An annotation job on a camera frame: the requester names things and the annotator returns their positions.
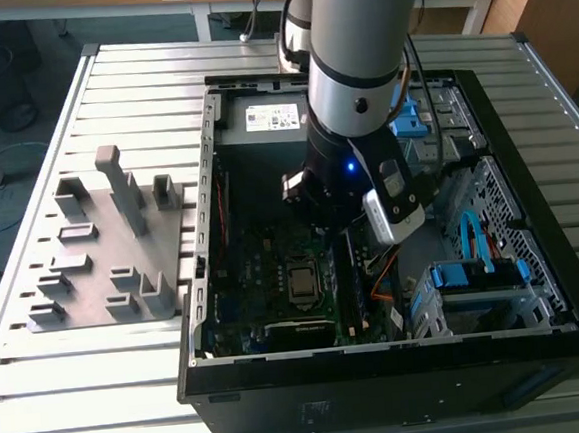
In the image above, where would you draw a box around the blue flat wire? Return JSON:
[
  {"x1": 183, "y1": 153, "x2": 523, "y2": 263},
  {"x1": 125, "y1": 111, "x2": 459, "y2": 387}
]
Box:
[{"x1": 458, "y1": 209, "x2": 497, "y2": 277}]

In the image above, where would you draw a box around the black open PC case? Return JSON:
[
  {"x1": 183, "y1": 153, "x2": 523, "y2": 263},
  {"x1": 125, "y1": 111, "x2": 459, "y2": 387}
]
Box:
[{"x1": 151, "y1": 45, "x2": 579, "y2": 433}]

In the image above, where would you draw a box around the black round bin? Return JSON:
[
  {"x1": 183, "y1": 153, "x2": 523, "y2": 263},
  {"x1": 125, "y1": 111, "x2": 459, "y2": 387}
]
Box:
[{"x1": 0, "y1": 20, "x2": 48, "y2": 135}]

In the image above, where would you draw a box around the black graphics card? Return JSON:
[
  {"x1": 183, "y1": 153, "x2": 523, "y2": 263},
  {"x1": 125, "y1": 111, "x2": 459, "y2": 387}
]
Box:
[{"x1": 264, "y1": 316, "x2": 340, "y2": 354}]

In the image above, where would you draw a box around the dark green motherboard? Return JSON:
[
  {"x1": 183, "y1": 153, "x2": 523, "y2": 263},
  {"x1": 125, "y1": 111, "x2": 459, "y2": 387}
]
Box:
[{"x1": 194, "y1": 212, "x2": 411, "y2": 360}]

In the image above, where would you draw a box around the wooden cabinet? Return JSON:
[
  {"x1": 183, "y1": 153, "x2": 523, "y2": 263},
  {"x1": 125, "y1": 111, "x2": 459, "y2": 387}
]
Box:
[{"x1": 480, "y1": 0, "x2": 579, "y2": 104}]

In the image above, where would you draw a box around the orange wire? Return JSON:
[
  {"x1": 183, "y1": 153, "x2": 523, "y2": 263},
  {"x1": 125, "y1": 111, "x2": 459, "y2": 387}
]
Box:
[{"x1": 367, "y1": 250, "x2": 407, "y2": 304}]

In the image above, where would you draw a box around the CPU socket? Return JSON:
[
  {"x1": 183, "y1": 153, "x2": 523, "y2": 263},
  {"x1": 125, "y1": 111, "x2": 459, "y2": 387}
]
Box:
[{"x1": 283, "y1": 257, "x2": 327, "y2": 309}]

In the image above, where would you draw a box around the grey power supply unit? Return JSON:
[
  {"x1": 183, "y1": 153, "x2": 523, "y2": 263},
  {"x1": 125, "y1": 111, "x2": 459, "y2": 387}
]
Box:
[{"x1": 212, "y1": 90, "x2": 320, "y2": 223}]

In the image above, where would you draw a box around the silver CPU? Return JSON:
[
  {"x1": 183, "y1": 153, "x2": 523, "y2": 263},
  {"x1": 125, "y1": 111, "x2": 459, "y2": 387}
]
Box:
[{"x1": 291, "y1": 267, "x2": 320, "y2": 296}]

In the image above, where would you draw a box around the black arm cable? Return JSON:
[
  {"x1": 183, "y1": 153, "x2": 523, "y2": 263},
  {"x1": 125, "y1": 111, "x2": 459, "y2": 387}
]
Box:
[{"x1": 399, "y1": 30, "x2": 453, "y2": 203}]

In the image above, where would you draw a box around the grey parts rack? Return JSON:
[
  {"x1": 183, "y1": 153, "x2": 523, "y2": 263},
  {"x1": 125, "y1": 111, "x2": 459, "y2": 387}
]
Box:
[{"x1": 12, "y1": 139, "x2": 197, "y2": 336}]

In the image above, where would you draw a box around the grey metal disk bay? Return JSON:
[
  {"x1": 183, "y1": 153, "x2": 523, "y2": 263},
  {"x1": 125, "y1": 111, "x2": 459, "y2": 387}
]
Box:
[{"x1": 402, "y1": 253, "x2": 555, "y2": 342}]

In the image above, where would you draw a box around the blue carrier with black disk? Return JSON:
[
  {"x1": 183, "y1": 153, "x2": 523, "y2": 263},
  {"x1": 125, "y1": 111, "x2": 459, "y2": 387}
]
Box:
[{"x1": 431, "y1": 254, "x2": 532, "y2": 296}]

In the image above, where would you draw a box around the grey metal drive cage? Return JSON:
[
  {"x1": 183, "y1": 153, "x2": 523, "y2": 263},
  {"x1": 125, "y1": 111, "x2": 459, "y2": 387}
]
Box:
[{"x1": 391, "y1": 73, "x2": 493, "y2": 202}]

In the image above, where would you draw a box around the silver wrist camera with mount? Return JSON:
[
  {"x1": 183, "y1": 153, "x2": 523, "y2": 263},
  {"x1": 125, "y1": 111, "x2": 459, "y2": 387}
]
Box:
[{"x1": 358, "y1": 157, "x2": 430, "y2": 248}]

